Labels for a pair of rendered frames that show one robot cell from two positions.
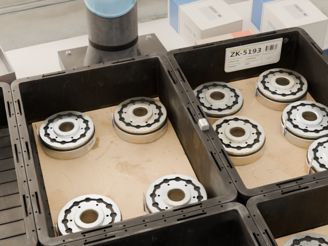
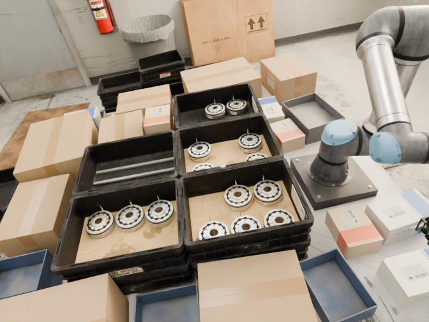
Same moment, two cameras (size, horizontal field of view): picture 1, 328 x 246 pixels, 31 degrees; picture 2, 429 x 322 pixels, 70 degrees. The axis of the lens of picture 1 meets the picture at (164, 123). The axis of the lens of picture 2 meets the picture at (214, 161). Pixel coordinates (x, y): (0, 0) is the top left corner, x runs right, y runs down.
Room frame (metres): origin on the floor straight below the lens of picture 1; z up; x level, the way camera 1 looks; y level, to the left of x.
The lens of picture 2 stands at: (0.91, -0.86, 1.71)
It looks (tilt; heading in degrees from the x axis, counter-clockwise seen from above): 42 degrees down; 105
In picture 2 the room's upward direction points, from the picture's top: 10 degrees counter-clockwise
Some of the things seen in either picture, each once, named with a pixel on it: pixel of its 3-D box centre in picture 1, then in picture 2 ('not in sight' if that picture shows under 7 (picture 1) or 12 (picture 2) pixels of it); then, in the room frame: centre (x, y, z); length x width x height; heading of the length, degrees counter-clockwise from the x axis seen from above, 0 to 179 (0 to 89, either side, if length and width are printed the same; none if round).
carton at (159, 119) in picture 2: not in sight; (159, 121); (0.36, 0.30, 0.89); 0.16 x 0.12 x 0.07; 104
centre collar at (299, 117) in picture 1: (309, 116); (246, 227); (0.82, -0.27, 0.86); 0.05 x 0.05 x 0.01
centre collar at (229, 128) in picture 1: (237, 132); (237, 194); (0.78, -0.13, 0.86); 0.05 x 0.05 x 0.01
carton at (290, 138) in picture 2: not in sight; (285, 135); (0.97, 0.37, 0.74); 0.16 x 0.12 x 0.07; 116
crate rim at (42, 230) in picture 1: (112, 137); (225, 144); (0.72, 0.09, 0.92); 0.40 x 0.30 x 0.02; 16
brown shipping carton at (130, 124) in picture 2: not in sight; (125, 142); (0.16, 0.27, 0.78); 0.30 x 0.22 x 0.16; 111
